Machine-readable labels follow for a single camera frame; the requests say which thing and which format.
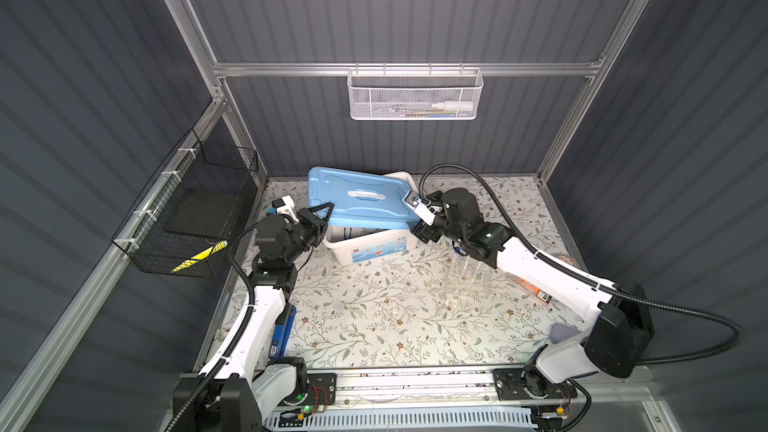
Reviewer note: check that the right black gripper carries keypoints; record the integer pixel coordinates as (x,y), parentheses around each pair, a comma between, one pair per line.
(424,231)

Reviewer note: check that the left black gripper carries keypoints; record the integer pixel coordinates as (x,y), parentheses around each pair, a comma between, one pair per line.
(312,223)

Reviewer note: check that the blue plastic bin lid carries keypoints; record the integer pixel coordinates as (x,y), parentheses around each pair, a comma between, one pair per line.
(361,200)

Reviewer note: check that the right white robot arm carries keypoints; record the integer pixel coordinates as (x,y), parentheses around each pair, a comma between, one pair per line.
(617,330)

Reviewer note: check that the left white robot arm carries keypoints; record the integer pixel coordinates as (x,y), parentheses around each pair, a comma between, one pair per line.
(228,394)

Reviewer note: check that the clear acrylic tube rack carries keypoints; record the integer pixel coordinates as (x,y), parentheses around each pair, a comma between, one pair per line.
(464,278)

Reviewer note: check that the white plastic storage bin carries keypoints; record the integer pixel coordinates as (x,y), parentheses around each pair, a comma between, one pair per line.
(361,245)

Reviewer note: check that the coloured marker pack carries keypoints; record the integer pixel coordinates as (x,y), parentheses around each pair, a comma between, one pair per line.
(535,292)

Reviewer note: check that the floral tape roll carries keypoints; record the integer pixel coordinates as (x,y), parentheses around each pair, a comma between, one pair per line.
(568,260)

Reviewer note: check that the white bottle in basket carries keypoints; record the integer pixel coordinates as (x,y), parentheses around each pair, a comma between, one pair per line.
(453,106)

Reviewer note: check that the blue handled tool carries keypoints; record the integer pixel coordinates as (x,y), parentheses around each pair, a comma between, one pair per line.
(282,331)

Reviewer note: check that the black wire mesh basket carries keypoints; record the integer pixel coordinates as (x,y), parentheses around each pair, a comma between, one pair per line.
(198,207)

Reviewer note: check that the white wire mesh basket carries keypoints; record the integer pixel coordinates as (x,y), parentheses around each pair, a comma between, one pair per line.
(407,94)

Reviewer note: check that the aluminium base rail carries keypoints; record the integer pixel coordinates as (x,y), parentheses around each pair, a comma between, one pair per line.
(396,387)

